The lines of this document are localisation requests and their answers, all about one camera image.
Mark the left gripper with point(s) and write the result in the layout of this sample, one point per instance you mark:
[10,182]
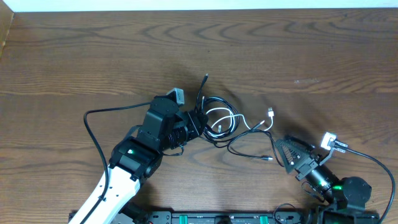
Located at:
[191,117]

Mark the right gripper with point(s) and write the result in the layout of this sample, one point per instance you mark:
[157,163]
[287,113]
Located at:
[310,164]

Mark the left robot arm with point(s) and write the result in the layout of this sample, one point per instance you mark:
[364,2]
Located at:
[138,156]

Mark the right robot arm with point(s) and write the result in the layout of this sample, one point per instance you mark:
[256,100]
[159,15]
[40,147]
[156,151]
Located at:
[350,194]

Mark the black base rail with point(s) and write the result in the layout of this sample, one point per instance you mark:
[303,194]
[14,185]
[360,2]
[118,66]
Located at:
[134,214]

